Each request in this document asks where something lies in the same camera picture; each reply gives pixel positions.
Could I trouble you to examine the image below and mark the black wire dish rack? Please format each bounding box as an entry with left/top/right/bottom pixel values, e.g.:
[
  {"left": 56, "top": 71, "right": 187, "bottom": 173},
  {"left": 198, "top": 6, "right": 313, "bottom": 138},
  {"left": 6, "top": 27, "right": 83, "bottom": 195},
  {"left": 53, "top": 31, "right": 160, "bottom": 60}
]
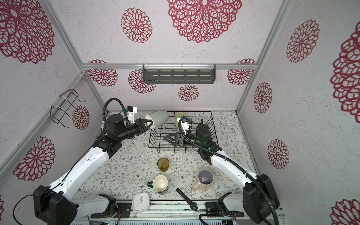
[{"left": 148, "top": 110, "right": 217, "bottom": 154}]

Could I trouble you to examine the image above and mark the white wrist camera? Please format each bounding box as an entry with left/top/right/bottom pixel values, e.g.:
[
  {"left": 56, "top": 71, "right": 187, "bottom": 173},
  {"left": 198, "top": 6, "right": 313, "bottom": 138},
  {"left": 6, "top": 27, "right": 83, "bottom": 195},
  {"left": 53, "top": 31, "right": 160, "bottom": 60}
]
[
  {"left": 126, "top": 106, "right": 137, "bottom": 124},
  {"left": 180, "top": 120, "right": 192, "bottom": 136}
]

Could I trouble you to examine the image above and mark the light green mug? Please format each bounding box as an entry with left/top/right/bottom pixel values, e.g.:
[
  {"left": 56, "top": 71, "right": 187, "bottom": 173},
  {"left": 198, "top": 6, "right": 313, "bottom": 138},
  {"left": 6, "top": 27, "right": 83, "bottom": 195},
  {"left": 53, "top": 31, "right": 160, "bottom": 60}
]
[{"left": 175, "top": 112, "right": 184, "bottom": 127}]

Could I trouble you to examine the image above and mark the black wristwatch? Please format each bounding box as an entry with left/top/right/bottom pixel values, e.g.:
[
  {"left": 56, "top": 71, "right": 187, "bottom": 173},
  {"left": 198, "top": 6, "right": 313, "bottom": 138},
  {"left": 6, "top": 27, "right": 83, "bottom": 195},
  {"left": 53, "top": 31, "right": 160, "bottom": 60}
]
[{"left": 176, "top": 188, "right": 198, "bottom": 211}]

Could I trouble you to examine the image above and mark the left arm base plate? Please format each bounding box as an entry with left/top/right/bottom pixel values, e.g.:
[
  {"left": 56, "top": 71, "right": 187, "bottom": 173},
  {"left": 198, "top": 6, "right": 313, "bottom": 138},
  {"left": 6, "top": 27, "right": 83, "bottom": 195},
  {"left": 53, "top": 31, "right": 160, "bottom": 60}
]
[{"left": 91, "top": 202, "right": 132, "bottom": 218}]

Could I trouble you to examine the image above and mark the amber glass cup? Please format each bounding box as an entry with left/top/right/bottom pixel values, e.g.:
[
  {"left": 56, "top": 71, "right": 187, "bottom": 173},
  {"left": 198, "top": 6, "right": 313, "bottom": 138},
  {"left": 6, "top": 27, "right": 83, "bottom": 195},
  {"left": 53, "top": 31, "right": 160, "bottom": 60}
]
[{"left": 157, "top": 157, "right": 170, "bottom": 172}]

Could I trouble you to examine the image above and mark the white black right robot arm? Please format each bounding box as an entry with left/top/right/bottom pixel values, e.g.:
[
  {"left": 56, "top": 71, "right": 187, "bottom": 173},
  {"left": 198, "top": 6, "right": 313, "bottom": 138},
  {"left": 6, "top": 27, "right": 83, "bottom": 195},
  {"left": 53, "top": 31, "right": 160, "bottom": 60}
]
[{"left": 164, "top": 116, "right": 280, "bottom": 225}]

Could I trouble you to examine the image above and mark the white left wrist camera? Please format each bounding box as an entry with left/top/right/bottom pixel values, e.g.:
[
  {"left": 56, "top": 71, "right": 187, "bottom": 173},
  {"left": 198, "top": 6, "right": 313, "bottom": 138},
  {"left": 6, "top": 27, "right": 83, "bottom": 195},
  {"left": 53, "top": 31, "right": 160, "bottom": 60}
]
[{"left": 126, "top": 106, "right": 137, "bottom": 124}]

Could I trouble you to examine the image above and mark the white square clock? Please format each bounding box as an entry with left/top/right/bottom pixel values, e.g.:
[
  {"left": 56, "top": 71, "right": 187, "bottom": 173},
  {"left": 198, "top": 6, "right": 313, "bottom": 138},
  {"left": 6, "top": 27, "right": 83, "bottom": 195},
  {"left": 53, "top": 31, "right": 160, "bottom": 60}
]
[{"left": 132, "top": 192, "right": 150, "bottom": 213}]

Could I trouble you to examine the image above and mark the dark green cream mug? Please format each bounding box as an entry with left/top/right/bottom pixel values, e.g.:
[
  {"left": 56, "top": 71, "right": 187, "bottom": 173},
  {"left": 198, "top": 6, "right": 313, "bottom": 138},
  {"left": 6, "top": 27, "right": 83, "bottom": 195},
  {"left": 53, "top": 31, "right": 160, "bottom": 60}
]
[{"left": 147, "top": 175, "right": 169, "bottom": 193}]

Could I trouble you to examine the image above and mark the black wire wall holder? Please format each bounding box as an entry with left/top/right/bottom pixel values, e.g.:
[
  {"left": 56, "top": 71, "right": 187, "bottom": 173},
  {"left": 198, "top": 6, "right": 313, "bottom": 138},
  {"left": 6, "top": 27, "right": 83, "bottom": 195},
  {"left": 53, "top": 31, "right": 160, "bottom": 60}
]
[{"left": 49, "top": 89, "right": 86, "bottom": 128}]

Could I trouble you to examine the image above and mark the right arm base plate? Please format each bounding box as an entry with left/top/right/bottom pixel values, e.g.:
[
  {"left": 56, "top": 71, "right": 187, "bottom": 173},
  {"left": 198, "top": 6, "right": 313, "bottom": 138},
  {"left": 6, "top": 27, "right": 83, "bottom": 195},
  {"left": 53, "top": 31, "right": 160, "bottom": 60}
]
[{"left": 205, "top": 202, "right": 245, "bottom": 217}]

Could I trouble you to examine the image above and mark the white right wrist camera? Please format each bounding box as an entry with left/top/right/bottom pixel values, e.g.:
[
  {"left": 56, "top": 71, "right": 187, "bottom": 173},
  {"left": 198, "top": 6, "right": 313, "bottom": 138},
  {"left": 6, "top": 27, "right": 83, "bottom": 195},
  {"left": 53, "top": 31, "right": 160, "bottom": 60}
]
[{"left": 180, "top": 120, "right": 192, "bottom": 136}]

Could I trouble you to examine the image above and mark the pink lilac mug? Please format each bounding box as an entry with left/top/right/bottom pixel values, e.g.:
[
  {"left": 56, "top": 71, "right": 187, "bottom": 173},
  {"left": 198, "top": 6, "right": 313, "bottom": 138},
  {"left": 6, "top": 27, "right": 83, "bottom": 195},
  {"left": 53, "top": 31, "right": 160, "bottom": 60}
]
[{"left": 192, "top": 169, "right": 214, "bottom": 191}]

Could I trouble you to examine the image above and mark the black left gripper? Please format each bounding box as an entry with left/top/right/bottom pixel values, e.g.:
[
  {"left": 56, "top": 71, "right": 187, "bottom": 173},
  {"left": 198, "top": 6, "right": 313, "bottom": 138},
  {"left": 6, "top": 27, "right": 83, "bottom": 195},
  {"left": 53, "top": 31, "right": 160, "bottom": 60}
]
[{"left": 117, "top": 118, "right": 154, "bottom": 142}]

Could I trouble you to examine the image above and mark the grey wall shelf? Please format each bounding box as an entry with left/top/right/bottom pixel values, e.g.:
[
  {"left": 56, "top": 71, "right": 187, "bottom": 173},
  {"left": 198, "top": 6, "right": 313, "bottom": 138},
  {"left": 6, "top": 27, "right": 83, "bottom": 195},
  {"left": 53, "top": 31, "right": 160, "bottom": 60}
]
[{"left": 142, "top": 64, "right": 216, "bottom": 84}]

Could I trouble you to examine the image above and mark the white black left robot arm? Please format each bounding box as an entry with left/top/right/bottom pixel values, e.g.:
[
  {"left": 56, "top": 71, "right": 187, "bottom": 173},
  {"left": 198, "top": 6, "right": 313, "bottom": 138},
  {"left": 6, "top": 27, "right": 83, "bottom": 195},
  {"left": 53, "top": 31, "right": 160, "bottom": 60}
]
[{"left": 30, "top": 97, "right": 156, "bottom": 225}]

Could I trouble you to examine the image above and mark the grey cream mug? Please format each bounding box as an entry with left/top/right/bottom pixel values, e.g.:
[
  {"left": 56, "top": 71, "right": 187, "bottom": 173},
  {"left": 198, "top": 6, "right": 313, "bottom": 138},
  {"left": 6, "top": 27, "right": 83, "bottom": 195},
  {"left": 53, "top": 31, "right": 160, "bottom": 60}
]
[{"left": 145, "top": 111, "right": 169, "bottom": 130}]

